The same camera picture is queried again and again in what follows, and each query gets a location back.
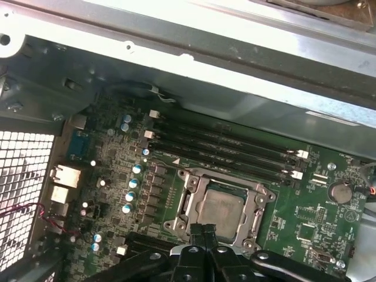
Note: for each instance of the silver CPU plate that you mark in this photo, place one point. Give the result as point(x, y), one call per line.
point(223, 208)

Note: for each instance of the metal socket cover frame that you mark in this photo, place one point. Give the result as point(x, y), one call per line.
point(226, 182)

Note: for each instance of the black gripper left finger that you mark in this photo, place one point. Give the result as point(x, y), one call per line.
point(188, 267)

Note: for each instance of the black RAM slot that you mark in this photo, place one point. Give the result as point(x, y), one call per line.
point(205, 149)
point(205, 128)
point(147, 242)
point(205, 138)
point(132, 255)
point(205, 160)

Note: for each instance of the black PC case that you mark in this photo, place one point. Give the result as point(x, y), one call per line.
point(205, 88)

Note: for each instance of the CPU socket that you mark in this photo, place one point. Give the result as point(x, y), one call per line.
point(176, 226)

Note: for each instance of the silver USB port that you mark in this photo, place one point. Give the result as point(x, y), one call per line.
point(60, 194)

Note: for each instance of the green motherboard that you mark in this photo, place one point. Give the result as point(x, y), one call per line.
point(293, 211)

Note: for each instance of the silver ethernet port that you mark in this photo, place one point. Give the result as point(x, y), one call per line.
point(67, 176)

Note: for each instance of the round coin battery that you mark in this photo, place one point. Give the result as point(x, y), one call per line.
point(340, 192)

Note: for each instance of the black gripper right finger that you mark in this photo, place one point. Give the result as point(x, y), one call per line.
point(229, 267)

